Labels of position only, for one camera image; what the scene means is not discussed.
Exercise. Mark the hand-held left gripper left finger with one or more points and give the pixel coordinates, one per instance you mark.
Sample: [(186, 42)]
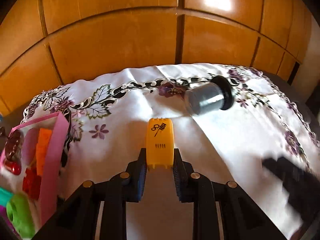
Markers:
[(141, 180)]

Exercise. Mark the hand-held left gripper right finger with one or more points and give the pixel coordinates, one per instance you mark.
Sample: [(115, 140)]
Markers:
[(178, 180)]

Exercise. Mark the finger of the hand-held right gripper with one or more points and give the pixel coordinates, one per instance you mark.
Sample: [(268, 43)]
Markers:
[(282, 167)]

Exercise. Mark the yellow plastic toy piece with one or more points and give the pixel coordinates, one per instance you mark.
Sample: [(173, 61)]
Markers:
[(160, 140)]

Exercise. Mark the pink cardboard box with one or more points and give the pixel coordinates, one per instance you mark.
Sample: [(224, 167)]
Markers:
[(52, 155)]

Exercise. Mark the orange plastic toy block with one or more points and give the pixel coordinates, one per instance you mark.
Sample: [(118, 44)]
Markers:
[(42, 145)]

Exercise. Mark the red plastic toy piece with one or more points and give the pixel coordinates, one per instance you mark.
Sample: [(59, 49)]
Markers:
[(31, 182)]

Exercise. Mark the red cylinder toy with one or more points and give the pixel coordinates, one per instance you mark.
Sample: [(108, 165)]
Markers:
[(12, 167)]

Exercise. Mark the dark red leaf-shaped toy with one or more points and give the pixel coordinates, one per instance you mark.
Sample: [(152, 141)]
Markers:
[(13, 145)]

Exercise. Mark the teal toy bin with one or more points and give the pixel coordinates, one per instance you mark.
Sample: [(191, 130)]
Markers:
[(3, 196)]

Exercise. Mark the magenta plastic cup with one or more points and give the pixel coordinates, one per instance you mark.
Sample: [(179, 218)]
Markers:
[(2, 213)]

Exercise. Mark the white embroidered tablecloth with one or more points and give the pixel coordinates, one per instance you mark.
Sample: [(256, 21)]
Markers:
[(225, 140)]

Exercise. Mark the grey thread spool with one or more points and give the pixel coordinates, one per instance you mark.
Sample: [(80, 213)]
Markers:
[(207, 97)]

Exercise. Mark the wooden wardrobe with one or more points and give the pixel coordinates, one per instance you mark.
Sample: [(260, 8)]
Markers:
[(112, 50)]

